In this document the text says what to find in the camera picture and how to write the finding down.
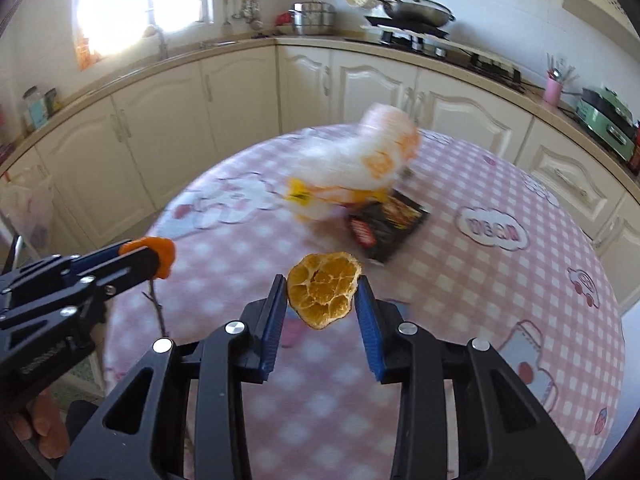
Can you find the white lid jar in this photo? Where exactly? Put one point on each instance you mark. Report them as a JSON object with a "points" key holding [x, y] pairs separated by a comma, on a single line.
{"points": [[36, 110]]}

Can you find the cream lower kitchen cabinets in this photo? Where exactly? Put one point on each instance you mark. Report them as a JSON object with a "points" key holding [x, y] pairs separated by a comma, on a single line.
{"points": [[165, 125]]}

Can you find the pink utensil holder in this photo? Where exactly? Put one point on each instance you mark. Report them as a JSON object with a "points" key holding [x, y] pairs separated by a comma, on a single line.
{"points": [[553, 91]]}

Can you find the thin brown twig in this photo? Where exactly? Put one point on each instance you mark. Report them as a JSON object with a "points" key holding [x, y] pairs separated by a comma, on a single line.
{"points": [[159, 310]]}

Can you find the white orange plastic bag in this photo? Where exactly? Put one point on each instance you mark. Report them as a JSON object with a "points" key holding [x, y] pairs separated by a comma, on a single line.
{"points": [[360, 160]]}

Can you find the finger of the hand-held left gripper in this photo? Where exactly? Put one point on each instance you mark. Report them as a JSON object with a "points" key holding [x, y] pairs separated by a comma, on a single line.
{"points": [[135, 270], [60, 266]]}

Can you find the steel sink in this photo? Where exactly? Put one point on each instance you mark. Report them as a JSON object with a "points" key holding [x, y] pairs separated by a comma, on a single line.
{"points": [[215, 44]]}

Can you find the steel steamer pot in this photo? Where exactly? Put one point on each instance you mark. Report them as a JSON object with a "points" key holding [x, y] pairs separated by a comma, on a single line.
{"points": [[312, 17]]}

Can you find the metal ladle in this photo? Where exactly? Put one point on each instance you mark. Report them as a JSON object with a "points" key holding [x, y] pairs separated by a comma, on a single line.
{"points": [[255, 17]]}

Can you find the black snack packet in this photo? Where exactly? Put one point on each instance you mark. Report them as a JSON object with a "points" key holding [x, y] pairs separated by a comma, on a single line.
{"points": [[385, 225]]}

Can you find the small orange peel piece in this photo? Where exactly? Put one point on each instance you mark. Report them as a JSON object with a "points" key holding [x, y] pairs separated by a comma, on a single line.
{"points": [[165, 255]]}

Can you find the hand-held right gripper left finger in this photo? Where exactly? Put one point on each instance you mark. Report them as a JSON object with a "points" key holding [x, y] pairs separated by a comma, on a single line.
{"points": [[272, 330]]}

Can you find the kitchen window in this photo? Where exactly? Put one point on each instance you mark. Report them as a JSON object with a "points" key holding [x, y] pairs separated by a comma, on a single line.
{"points": [[125, 0]]}

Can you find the orange net bag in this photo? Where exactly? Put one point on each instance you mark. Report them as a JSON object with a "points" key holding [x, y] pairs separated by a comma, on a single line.
{"points": [[90, 54]]}

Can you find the round table, pink checked cloth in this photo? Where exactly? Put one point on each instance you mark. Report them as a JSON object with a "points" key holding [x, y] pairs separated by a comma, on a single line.
{"points": [[450, 285]]}

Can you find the steel wok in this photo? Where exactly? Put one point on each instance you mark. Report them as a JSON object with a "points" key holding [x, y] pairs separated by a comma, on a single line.
{"points": [[420, 10]]}

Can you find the translucent hanging plastic bag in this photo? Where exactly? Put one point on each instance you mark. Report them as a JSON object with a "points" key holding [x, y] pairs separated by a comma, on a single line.
{"points": [[30, 205]]}

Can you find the person's left hand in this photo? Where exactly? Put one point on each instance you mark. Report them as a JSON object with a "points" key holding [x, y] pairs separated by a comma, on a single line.
{"points": [[47, 425]]}

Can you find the black gas stove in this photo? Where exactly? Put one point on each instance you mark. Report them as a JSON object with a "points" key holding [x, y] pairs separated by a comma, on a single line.
{"points": [[485, 65]]}

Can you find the metal faucet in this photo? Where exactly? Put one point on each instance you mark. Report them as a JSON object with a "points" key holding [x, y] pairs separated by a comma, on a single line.
{"points": [[161, 42]]}

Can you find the green electric cooker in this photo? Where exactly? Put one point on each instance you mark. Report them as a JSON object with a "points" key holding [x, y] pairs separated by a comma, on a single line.
{"points": [[605, 120]]}

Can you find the dried orange peel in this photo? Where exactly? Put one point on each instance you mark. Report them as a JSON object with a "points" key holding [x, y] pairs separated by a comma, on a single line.
{"points": [[322, 290]]}

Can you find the red bowl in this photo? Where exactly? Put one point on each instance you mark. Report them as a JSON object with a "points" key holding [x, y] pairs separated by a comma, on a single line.
{"points": [[283, 19]]}

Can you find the small dark jar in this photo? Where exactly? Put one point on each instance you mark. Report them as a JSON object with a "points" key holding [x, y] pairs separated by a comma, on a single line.
{"points": [[54, 102]]}

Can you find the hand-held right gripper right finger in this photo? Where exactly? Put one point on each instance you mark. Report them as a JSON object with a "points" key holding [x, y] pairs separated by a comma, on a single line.
{"points": [[370, 330]]}

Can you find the metal spatula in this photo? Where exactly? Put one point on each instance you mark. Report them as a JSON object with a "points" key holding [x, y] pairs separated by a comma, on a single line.
{"points": [[226, 15]]}

